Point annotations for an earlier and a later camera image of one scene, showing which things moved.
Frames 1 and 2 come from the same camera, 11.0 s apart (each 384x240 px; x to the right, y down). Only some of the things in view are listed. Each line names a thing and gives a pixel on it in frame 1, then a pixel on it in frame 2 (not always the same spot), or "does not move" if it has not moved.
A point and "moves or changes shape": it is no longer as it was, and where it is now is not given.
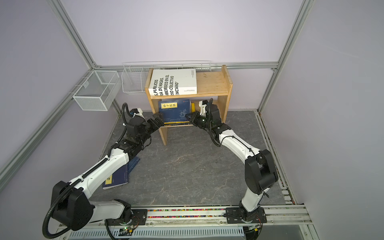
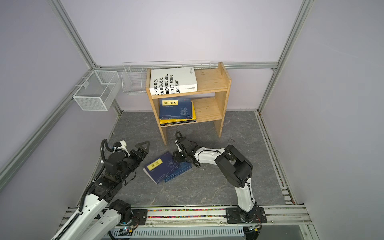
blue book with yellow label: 120,177 -> 158,169
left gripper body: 149,128 -> 132,162
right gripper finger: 193,117 -> 178,157
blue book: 132,163 moves or changes shape
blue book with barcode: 175,110 does not move
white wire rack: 134,73 does not move
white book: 169,82 does not move
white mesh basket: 98,91 does not move
